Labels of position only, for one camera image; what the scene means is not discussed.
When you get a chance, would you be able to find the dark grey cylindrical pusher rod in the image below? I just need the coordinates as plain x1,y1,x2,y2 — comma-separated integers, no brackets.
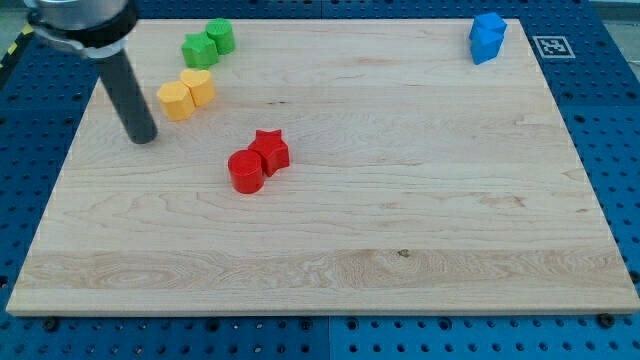
95,50,157,144

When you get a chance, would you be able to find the yellow hexagon block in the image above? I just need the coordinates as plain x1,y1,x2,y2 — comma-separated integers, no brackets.
156,81,195,121

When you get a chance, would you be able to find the yellow heart block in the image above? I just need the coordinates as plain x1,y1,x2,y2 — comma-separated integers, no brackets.
180,69,216,106

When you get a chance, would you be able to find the green star block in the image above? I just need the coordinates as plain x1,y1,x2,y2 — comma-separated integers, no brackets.
181,32,219,70

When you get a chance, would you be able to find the green cylinder block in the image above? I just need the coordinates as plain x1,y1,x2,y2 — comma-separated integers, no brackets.
205,18,236,55

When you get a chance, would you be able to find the red cylinder block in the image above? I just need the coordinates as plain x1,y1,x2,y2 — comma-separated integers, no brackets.
228,149,264,194

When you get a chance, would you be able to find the red star block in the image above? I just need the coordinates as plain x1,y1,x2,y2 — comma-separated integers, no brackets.
248,129,290,177

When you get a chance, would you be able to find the light wooden board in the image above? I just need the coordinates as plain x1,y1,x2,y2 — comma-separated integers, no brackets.
7,19,639,317

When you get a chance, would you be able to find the black bolt front left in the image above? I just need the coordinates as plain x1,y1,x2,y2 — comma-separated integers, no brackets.
42,317,59,333

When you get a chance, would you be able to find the black bolt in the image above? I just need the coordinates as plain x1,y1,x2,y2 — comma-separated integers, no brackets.
42,317,59,333
596,313,616,329

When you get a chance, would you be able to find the blue pentagon block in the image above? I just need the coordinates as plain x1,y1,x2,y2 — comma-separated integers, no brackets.
470,28,504,65

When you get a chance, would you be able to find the blue cube block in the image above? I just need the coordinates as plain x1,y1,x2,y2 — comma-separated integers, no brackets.
469,12,507,40

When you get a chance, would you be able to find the white fiducial marker tag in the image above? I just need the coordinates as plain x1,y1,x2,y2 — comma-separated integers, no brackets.
533,35,575,59

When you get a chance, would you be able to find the black bolt front right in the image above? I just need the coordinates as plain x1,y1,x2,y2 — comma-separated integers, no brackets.
596,313,616,329

